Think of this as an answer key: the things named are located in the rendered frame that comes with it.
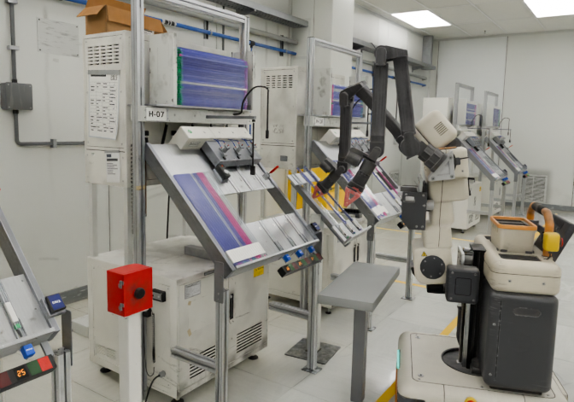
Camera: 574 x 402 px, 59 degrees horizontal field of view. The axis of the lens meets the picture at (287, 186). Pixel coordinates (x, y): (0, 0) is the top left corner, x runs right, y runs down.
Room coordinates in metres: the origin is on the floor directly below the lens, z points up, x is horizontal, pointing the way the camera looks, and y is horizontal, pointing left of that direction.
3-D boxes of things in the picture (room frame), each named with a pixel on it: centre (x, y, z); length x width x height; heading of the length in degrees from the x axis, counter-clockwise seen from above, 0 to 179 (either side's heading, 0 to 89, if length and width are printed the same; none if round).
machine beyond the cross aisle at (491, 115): (8.00, -3.04, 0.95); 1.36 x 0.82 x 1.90; 56
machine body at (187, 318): (2.64, 0.55, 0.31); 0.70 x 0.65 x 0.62; 146
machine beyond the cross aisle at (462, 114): (6.80, -2.22, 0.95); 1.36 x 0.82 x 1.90; 56
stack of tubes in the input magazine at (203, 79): (2.62, 0.42, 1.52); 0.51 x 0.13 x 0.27; 146
